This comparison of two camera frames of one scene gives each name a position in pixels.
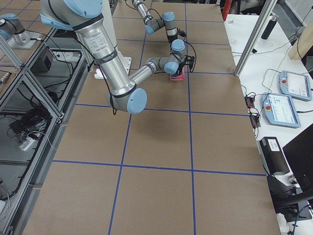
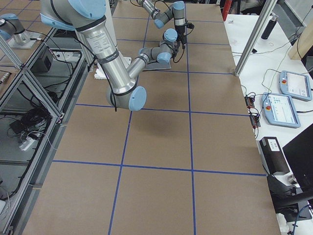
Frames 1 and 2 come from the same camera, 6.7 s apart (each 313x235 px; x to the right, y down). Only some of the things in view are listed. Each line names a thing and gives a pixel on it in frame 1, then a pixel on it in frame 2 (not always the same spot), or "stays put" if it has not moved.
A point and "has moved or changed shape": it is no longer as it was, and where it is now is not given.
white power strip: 28,142 stays put
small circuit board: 249,102 stays put
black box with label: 275,160 stays put
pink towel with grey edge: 179,78 has moved or changed shape
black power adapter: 17,126 stays put
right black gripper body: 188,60 → 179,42
